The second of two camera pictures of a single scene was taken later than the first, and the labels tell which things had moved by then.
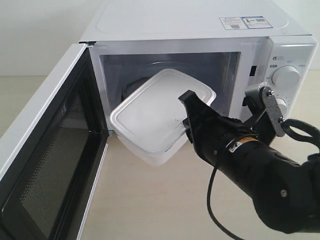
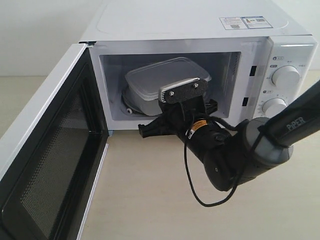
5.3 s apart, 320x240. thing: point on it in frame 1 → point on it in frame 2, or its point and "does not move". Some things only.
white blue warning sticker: x=233 y=23 does not move
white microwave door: x=52 y=156 does not move
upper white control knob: x=285 y=76 does not move
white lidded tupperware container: x=149 y=125 → x=143 y=84
